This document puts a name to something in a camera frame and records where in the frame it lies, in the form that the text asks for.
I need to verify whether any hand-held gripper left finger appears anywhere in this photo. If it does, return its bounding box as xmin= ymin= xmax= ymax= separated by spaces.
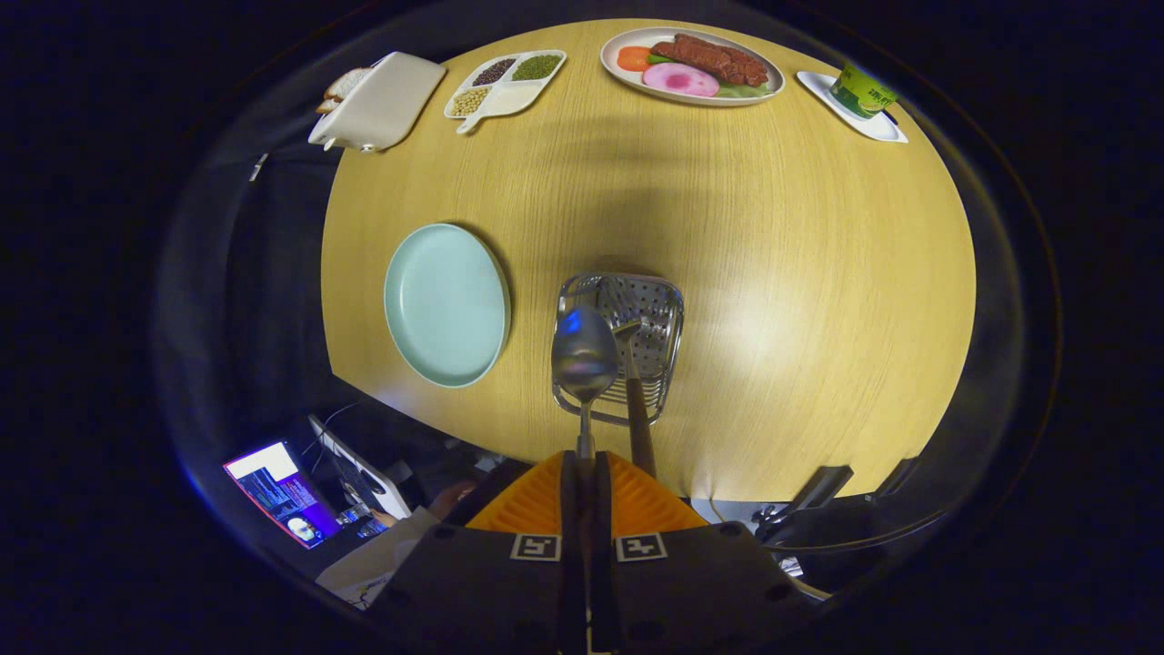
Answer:
xmin=368 ymin=450 xmax=584 ymax=652

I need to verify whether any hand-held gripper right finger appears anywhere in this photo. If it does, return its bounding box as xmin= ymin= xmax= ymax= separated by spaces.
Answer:
xmin=591 ymin=449 xmax=821 ymax=652

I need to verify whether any wooden handle fork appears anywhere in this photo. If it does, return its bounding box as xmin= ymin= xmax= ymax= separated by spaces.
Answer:
xmin=607 ymin=300 xmax=658 ymax=481

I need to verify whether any wooden handle spoon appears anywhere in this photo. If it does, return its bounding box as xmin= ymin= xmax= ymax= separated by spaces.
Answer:
xmin=551 ymin=306 xmax=620 ymax=474

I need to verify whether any teal round plate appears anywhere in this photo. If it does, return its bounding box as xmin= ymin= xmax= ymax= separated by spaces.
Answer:
xmin=384 ymin=223 xmax=512 ymax=389

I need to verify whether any white divided dish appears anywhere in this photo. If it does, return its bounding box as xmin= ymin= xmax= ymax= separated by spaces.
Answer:
xmin=443 ymin=49 xmax=568 ymax=136

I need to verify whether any pink round slice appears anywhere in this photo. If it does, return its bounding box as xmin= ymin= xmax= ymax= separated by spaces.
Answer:
xmin=642 ymin=62 xmax=721 ymax=99

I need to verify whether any green lettuce leaf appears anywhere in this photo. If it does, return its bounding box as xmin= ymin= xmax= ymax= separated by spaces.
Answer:
xmin=646 ymin=53 xmax=776 ymax=99

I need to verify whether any white toaster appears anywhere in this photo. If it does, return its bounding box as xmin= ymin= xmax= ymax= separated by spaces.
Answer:
xmin=307 ymin=52 xmax=448 ymax=154

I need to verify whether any brown grilled meat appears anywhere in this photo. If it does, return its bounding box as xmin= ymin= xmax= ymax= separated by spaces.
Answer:
xmin=649 ymin=34 xmax=770 ymax=88

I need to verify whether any white oval plate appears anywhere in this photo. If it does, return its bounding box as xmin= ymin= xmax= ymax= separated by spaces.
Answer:
xmin=599 ymin=26 xmax=786 ymax=108

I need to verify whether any small white square tray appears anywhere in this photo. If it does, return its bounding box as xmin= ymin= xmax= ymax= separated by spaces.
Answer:
xmin=797 ymin=71 xmax=909 ymax=145

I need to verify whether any large bread slice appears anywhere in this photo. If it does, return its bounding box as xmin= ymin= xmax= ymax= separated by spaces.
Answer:
xmin=325 ymin=66 xmax=374 ymax=101

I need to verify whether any green label bottle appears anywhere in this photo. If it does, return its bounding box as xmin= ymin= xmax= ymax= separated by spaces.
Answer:
xmin=829 ymin=62 xmax=899 ymax=120

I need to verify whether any metal wire basket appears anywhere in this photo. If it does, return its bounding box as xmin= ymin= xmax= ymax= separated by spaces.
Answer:
xmin=551 ymin=271 xmax=685 ymax=428

